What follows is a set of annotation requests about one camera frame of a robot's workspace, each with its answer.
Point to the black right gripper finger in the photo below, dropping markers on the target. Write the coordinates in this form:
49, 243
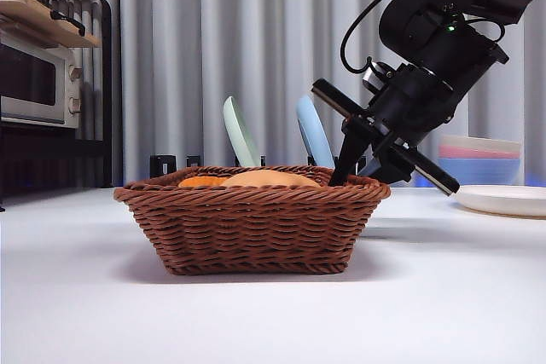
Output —
352, 142
394, 165

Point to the tan plastic potato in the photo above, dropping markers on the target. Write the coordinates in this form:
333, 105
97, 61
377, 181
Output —
268, 178

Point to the brown wicker basket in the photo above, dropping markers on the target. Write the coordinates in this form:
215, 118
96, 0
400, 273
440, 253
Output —
256, 227

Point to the orange plastic corn cob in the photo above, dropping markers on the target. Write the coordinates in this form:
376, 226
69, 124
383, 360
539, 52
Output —
198, 182

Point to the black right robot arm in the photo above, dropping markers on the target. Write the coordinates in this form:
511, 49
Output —
435, 27

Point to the pale blue plate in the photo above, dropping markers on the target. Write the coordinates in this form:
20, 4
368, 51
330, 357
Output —
313, 134

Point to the pink bowl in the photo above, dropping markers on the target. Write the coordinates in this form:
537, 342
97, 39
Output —
478, 153

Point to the blue bowl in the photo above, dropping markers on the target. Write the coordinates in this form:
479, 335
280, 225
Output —
486, 170

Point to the pale green plate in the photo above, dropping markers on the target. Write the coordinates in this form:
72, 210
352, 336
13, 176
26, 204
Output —
239, 134

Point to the white plate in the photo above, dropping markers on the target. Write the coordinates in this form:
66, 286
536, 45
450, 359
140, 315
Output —
503, 200

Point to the grey curtain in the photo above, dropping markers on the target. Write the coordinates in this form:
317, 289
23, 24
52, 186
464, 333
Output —
213, 40

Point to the black plate rack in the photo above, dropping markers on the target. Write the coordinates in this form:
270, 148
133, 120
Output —
162, 165

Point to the silver toaster oven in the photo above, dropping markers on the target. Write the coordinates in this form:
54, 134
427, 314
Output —
25, 82

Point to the pale grey camera box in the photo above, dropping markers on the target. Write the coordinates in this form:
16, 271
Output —
376, 76

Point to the black metal shelf frame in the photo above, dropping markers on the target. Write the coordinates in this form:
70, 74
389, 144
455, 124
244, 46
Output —
106, 82

